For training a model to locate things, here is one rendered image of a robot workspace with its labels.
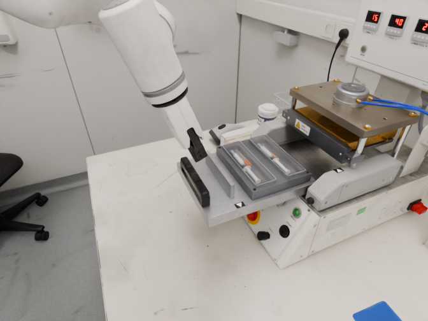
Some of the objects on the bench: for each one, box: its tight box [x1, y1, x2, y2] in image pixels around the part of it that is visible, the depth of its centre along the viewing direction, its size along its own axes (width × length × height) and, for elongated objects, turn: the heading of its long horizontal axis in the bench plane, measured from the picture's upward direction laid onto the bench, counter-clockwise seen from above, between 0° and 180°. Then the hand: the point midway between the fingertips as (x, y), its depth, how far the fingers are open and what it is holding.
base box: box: [276, 175, 428, 269], centre depth 87 cm, size 54×38×17 cm
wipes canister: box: [257, 103, 278, 126], centre depth 123 cm, size 9×9×15 cm
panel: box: [243, 197, 313, 263], centre depth 80 cm, size 2×30×19 cm, turn 24°
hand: (197, 151), depth 61 cm, fingers closed
